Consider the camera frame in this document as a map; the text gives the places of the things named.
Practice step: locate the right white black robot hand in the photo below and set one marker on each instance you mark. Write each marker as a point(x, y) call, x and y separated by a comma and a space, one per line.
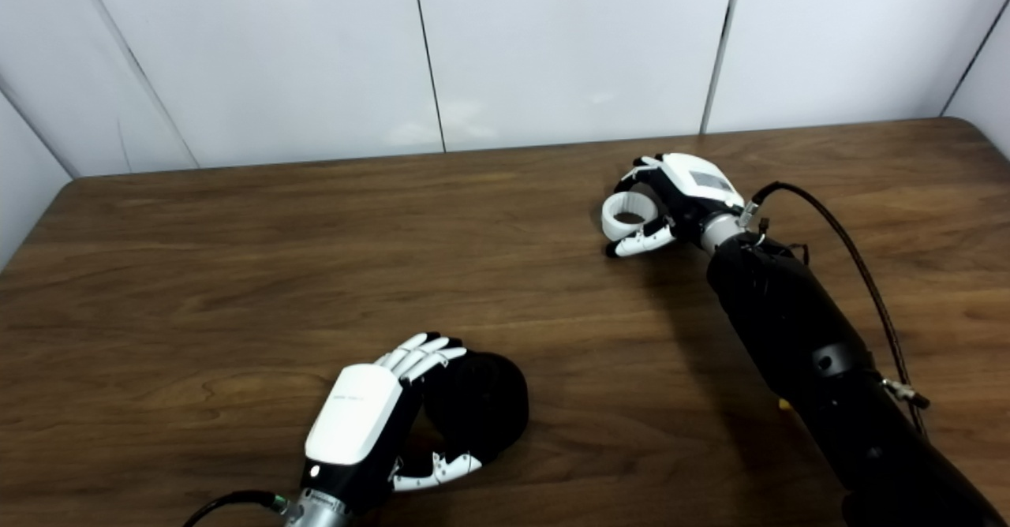
point(698, 188)

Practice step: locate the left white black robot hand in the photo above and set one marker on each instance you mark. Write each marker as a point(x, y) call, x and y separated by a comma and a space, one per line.
point(355, 416)

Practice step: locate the round black part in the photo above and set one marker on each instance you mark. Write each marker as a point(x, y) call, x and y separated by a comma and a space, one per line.
point(481, 409)

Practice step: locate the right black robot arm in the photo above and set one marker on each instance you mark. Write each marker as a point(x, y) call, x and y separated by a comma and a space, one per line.
point(805, 338)

